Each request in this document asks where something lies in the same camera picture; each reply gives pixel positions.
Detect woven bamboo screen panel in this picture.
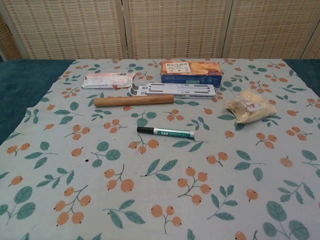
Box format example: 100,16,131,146
0,0,127,61
226,0,320,61
123,0,234,61

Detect floral fruit print tablecloth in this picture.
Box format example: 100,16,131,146
0,58,320,240

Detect orange blue cookie box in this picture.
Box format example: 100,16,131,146
159,60,224,89

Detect wooden rolling pin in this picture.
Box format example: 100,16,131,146
94,94,175,109

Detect white pink snack packet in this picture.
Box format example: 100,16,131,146
81,71,137,90

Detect white folding plastic stand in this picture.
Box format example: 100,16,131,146
128,82,217,98

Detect green white marker body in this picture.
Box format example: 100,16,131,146
152,127,196,139

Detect clear bag of beige food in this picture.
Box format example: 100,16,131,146
224,90,278,125

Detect teal velvet table cover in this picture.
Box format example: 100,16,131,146
0,58,320,146

